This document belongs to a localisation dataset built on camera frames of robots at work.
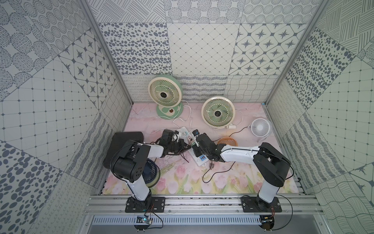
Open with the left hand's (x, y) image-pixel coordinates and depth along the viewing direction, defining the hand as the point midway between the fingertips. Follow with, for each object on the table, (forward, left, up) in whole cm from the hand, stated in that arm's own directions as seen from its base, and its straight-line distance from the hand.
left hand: (190, 144), depth 91 cm
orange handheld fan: (+3, -24, 0) cm, 24 cm away
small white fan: (+11, -47, +5) cm, 48 cm away
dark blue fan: (-18, +22, -1) cm, 28 cm away
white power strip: (-10, -7, -3) cm, 12 cm away
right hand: (-1, -4, -1) cm, 4 cm away
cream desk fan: (+20, -19, +10) cm, 29 cm away
